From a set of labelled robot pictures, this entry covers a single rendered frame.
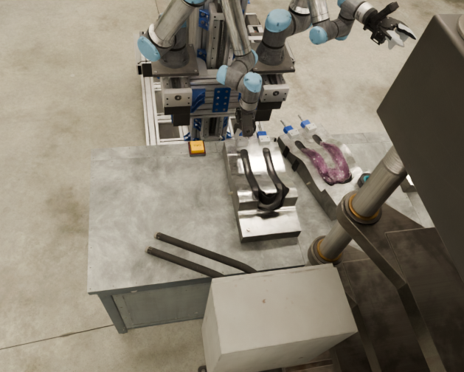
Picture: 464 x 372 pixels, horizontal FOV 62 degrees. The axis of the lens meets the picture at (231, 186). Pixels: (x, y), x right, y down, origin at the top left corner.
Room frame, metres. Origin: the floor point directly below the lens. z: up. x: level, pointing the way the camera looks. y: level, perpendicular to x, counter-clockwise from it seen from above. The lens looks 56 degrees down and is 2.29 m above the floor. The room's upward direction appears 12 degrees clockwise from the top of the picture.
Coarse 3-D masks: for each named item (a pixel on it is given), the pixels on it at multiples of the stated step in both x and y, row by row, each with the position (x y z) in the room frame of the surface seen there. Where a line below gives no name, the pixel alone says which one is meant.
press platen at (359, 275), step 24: (312, 264) 0.49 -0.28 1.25; (336, 264) 0.49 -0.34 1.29; (360, 264) 0.50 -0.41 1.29; (360, 288) 0.43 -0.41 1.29; (384, 288) 0.45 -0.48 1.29; (360, 312) 0.36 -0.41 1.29; (384, 312) 0.38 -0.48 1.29; (360, 336) 0.32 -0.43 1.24; (384, 336) 0.32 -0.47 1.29; (408, 336) 0.33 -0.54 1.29; (384, 360) 0.25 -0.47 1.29; (408, 360) 0.27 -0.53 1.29
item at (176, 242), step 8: (160, 232) 0.69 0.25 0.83; (160, 240) 0.66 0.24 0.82; (168, 240) 0.66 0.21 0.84; (176, 240) 0.66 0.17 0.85; (184, 248) 0.63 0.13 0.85; (192, 248) 0.63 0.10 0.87; (200, 248) 0.64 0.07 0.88; (208, 256) 0.61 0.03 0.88; (216, 256) 0.61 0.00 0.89; (224, 256) 0.61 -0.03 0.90; (232, 264) 0.58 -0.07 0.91
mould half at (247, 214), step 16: (224, 144) 1.18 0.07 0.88; (256, 144) 1.22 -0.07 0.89; (272, 144) 1.24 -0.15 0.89; (224, 160) 1.14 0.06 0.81; (240, 160) 1.11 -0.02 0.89; (256, 160) 1.13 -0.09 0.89; (240, 176) 1.01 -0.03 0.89; (256, 176) 1.03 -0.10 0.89; (288, 176) 1.06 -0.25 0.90; (240, 192) 0.90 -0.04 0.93; (272, 192) 0.93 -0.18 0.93; (288, 192) 0.95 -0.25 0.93; (240, 208) 0.85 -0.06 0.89; (256, 208) 0.87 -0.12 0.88; (288, 208) 0.92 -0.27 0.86; (240, 224) 0.79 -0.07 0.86; (256, 224) 0.80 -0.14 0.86; (272, 224) 0.82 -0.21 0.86; (288, 224) 0.84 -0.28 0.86; (240, 240) 0.74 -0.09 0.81; (256, 240) 0.76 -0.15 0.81
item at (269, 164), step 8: (240, 152) 1.15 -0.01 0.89; (248, 152) 1.16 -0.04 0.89; (264, 152) 1.18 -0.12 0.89; (248, 160) 1.12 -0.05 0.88; (272, 160) 1.14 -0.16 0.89; (248, 168) 1.07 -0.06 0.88; (272, 168) 1.10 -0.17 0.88; (248, 176) 1.03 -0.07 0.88; (272, 176) 1.05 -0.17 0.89; (256, 184) 0.97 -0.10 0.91; (280, 184) 1.00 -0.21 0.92; (256, 192) 0.93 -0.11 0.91; (264, 192) 0.92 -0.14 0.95; (280, 192) 0.96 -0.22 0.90; (264, 200) 0.90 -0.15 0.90; (272, 200) 0.91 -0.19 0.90; (280, 200) 0.94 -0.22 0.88; (264, 208) 0.87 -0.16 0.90; (272, 208) 0.89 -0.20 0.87
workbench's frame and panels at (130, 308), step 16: (128, 288) 0.45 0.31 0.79; (144, 288) 0.49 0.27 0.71; (160, 288) 0.51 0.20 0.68; (176, 288) 0.54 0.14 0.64; (192, 288) 0.56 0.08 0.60; (208, 288) 0.59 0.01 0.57; (112, 304) 0.44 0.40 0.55; (128, 304) 0.47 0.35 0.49; (144, 304) 0.49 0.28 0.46; (160, 304) 0.51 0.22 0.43; (176, 304) 0.54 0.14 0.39; (192, 304) 0.57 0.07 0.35; (112, 320) 0.43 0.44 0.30; (128, 320) 0.46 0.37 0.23; (144, 320) 0.48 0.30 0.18; (160, 320) 0.51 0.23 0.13; (176, 320) 0.54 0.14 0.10
